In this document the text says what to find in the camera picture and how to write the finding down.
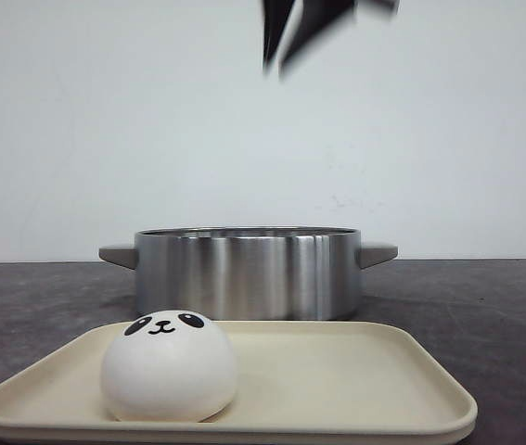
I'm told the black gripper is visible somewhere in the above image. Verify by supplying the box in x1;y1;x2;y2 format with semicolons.
262;0;400;77

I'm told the panda bun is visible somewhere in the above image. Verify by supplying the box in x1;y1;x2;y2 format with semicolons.
100;310;238;422

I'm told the stainless steel steamer pot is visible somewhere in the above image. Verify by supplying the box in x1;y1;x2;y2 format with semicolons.
98;226;398;321

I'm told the beige rectangular tray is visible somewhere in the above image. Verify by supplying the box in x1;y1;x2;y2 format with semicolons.
0;321;478;444

